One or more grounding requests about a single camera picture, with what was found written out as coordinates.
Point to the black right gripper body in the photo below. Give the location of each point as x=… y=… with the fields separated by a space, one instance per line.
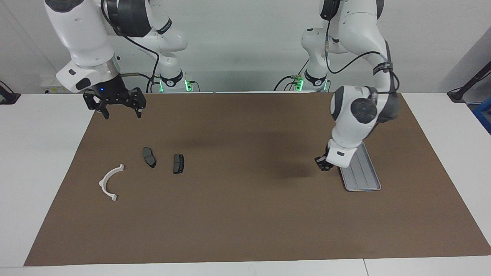
x=115 y=96

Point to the long grey brake pad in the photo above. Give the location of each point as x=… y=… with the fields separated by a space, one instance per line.
x=149 y=157

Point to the short dark brake pad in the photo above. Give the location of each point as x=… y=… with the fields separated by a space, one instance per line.
x=178 y=164

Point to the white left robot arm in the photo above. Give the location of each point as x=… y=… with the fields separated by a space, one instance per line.
x=353 y=115

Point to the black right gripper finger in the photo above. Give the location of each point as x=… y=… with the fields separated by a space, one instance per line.
x=104 y=112
x=138 y=111

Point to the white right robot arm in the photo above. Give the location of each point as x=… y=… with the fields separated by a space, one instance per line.
x=84 y=34

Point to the black angled stand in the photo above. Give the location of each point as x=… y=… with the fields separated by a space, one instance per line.
x=466 y=86

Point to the blue crate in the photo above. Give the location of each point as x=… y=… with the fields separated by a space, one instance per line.
x=484 y=113

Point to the brown table mat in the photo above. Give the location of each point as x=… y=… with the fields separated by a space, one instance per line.
x=245 y=222

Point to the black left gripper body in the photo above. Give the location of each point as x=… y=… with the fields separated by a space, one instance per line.
x=325 y=159

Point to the white power strip box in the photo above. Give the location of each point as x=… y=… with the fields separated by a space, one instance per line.
x=51 y=87

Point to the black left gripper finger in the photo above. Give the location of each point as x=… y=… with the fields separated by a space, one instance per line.
x=320 y=166
x=329 y=168

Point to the silver metal tray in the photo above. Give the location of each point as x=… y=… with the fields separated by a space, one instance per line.
x=364 y=172

